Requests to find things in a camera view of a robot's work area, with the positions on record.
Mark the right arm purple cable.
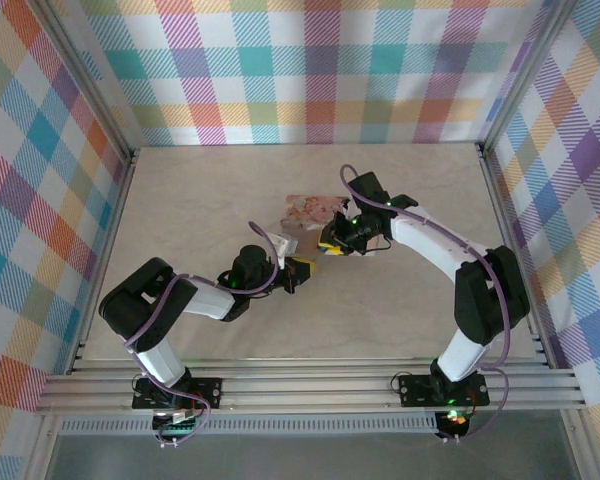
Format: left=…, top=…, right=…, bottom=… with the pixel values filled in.
left=339, top=163, right=513, bottom=444

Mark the plaid backdrop panel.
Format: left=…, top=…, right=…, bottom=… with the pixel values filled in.
left=484, top=0, right=600, bottom=480
left=0, top=0, right=131, bottom=480
left=77, top=0, right=549, bottom=149

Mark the pink illustrated box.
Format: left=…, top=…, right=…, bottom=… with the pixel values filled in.
left=281, top=193, right=382, bottom=257

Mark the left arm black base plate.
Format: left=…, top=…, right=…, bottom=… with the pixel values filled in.
left=131, top=376, right=224, bottom=410

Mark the slotted grey cable duct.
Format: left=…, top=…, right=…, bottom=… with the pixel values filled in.
left=58, top=417, right=439, bottom=437

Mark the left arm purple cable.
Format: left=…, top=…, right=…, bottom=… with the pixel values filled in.
left=123, top=220, right=282, bottom=449

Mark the aluminium corner post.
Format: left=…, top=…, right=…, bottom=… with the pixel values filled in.
left=477, top=0, right=579, bottom=151
left=37, top=0, right=140, bottom=162

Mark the aluminium side rail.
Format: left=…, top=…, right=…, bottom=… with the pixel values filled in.
left=65, top=148, right=140, bottom=375
left=473, top=141, right=555, bottom=370

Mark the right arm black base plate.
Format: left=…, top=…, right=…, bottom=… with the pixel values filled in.
left=397, top=372, right=491, bottom=408

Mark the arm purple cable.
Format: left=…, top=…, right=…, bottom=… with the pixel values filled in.
left=123, top=220, right=282, bottom=449
left=339, top=163, right=513, bottom=444

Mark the aluminium cross beam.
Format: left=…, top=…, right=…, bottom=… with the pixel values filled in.
left=33, top=356, right=587, bottom=417

